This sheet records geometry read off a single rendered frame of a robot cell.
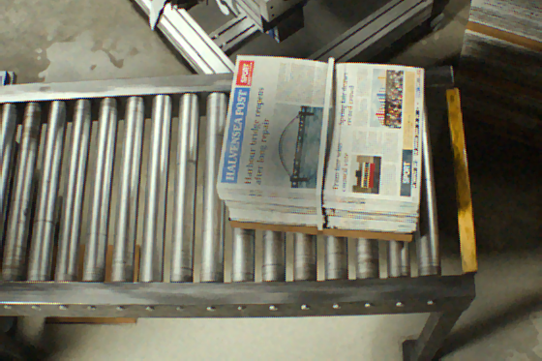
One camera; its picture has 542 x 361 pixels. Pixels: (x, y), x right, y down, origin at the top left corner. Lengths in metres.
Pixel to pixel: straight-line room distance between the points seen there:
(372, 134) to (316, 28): 1.16
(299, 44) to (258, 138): 1.12
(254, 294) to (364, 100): 0.45
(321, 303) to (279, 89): 0.44
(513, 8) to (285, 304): 0.95
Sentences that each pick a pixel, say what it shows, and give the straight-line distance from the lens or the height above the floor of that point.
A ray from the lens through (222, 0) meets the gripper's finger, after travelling 1.38.
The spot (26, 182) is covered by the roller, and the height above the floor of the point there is 0.79.
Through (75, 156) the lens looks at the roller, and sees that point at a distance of 1.78.
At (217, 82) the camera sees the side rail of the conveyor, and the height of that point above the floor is 0.80.
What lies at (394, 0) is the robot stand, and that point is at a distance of 2.62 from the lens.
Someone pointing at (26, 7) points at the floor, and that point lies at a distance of 3.16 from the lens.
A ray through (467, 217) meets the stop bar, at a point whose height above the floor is 0.82.
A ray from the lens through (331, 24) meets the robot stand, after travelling 2.58.
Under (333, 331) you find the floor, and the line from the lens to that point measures 2.37.
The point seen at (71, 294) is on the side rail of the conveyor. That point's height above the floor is 0.80.
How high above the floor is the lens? 2.32
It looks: 65 degrees down
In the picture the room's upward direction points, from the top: 10 degrees counter-clockwise
